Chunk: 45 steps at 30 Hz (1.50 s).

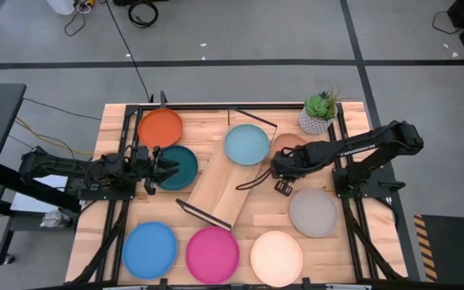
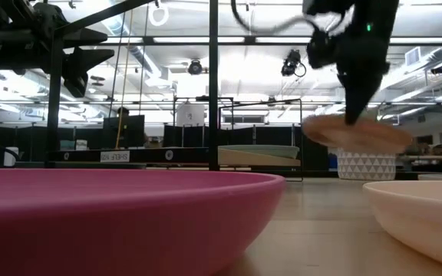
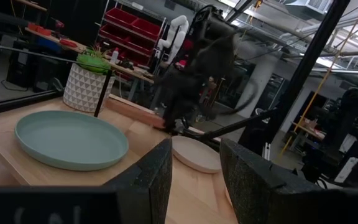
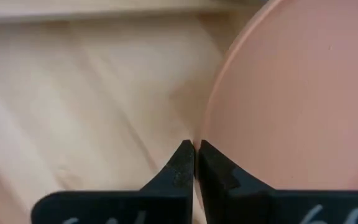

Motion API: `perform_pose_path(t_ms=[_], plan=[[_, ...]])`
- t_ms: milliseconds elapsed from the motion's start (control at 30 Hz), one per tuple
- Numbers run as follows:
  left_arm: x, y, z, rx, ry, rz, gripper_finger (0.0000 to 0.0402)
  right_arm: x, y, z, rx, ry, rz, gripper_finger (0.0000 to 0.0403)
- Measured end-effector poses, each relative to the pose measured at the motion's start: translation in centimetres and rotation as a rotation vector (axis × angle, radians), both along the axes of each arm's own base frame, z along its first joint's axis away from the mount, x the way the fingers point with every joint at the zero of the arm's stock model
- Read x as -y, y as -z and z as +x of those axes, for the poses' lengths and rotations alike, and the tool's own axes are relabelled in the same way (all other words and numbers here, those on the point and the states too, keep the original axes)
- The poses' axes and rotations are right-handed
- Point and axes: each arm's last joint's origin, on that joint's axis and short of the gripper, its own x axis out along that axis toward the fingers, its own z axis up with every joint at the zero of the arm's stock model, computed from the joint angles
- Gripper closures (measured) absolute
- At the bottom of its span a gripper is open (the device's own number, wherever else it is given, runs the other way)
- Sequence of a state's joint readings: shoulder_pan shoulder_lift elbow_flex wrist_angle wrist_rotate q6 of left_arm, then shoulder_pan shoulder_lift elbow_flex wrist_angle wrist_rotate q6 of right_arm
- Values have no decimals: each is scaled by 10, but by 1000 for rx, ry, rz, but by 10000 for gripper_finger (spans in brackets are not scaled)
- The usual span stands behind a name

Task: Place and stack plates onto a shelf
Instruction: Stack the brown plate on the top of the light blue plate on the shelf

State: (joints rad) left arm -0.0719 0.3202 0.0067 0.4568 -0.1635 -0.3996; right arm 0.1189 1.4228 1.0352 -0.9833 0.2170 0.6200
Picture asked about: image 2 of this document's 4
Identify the black overhead frame bar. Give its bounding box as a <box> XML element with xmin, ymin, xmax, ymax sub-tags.
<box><xmin>65</xmin><ymin>35</ymin><xmax>442</xmax><ymax>48</ymax></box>

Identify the peach round plate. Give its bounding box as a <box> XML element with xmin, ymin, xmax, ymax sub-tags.
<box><xmin>362</xmin><ymin>179</ymin><xmax>442</xmax><ymax>274</ymax></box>

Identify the round black ceiling camera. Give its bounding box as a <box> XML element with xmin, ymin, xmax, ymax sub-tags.
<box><xmin>187</xmin><ymin>59</ymin><xmax>204</xmax><ymax>77</ymax></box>

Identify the grey round plate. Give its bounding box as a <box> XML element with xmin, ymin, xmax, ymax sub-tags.
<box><xmin>218</xmin><ymin>144</ymin><xmax>301</xmax><ymax>159</ymax></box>

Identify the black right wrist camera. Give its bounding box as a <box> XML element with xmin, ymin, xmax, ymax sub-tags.
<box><xmin>305</xmin><ymin>28</ymin><xmax>341</xmax><ymax>71</ymax></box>

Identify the white shelf label sticker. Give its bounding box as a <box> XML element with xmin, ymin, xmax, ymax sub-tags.
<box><xmin>100</xmin><ymin>150</ymin><xmax>131</xmax><ymax>163</ymax></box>

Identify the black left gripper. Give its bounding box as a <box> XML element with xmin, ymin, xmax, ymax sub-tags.
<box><xmin>24</xmin><ymin>2</ymin><xmax>116</xmax><ymax>99</ymax></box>

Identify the orange round plate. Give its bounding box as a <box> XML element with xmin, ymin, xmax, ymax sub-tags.
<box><xmin>301</xmin><ymin>113</ymin><xmax>414</xmax><ymax>156</ymax></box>

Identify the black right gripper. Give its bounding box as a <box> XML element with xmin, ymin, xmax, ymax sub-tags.
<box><xmin>335</xmin><ymin>10</ymin><xmax>399</xmax><ymax>127</ymax></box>

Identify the wooden background table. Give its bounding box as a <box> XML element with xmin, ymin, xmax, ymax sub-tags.
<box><xmin>397</xmin><ymin>154</ymin><xmax>442</xmax><ymax>163</ymax></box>

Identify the white cup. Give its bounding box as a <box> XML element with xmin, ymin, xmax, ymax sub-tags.
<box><xmin>3</xmin><ymin>146</ymin><xmax>20</xmax><ymax>168</ymax></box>

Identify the white hanging ring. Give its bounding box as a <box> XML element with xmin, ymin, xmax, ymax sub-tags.
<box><xmin>147</xmin><ymin>2</ymin><xmax>170</xmax><ymax>28</ymax></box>

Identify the white ceiling air vent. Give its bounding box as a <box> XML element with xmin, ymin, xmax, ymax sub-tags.
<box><xmin>404</xmin><ymin>46</ymin><xmax>423</xmax><ymax>67</ymax></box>

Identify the black ceiling camera with cable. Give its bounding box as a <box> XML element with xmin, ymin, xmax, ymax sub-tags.
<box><xmin>280</xmin><ymin>48</ymin><xmax>308</xmax><ymax>78</ymax></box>

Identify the black computer monitor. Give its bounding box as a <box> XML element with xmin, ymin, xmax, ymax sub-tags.
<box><xmin>103</xmin><ymin>114</ymin><xmax>146</xmax><ymax>150</ymax></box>

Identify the white triangle patterned plant pot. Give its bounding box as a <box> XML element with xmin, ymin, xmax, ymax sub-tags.
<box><xmin>336</xmin><ymin>147</ymin><xmax>397</xmax><ymax>182</ymax></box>

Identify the black metal wooden shelf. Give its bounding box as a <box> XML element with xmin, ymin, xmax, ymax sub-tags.
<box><xmin>45</xmin><ymin>0</ymin><xmax>304</xmax><ymax>183</ymax></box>

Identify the pink round plate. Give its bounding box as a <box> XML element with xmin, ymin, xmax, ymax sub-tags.
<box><xmin>0</xmin><ymin>168</ymin><xmax>287</xmax><ymax>276</ymax></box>

